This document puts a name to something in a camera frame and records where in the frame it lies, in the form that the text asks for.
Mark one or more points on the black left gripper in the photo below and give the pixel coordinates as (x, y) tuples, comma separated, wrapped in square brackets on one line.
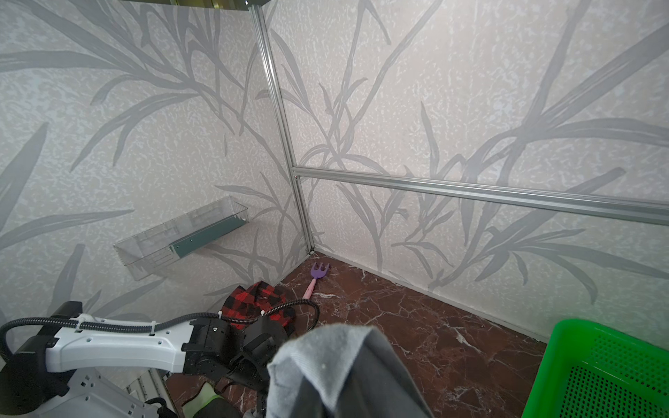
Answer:
[(249, 351)]

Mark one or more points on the grey long sleeve shirt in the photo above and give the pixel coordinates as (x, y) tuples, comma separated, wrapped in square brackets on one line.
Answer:
[(342, 370)]

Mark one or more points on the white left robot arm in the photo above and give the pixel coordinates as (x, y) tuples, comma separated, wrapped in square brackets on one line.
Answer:
[(55, 372)]

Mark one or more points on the red black plaid shirt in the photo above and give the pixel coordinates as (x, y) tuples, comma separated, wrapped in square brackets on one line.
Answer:
[(249, 302)]

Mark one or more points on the purple pink toy rake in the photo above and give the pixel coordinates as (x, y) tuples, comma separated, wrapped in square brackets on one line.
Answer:
[(317, 272)]

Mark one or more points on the green plastic basket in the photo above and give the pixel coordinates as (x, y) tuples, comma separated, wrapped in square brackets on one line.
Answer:
[(589, 370)]

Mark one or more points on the clear plastic wall shelf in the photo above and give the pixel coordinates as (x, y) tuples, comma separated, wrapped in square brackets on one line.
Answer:
[(146, 253)]

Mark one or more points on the aluminium frame rails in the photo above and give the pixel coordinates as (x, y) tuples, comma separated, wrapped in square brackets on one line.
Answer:
[(640, 211)]

